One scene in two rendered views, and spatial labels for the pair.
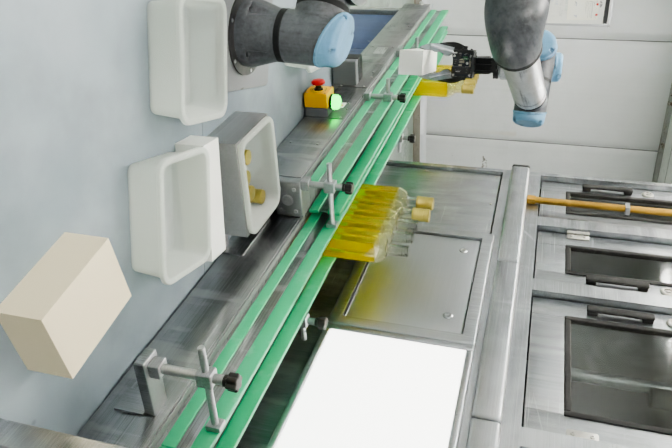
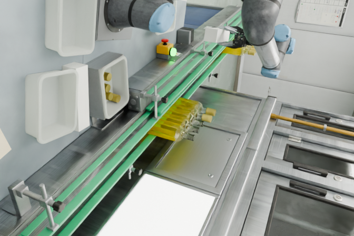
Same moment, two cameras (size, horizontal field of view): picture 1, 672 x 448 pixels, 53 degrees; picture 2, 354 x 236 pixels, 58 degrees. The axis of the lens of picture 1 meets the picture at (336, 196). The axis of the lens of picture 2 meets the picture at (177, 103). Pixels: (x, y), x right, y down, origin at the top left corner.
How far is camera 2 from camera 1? 0.28 m
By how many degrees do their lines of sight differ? 5
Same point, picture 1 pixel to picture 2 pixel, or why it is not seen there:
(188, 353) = (52, 182)
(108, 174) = (9, 79)
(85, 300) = not seen: outside the picture
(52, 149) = not seen: outside the picture
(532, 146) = (294, 84)
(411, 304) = (193, 166)
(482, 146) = (269, 81)
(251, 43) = (116, 15)
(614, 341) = (301, 203)
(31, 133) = not seen: outside the picture
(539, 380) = (253, 220)
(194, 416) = (43, 219)
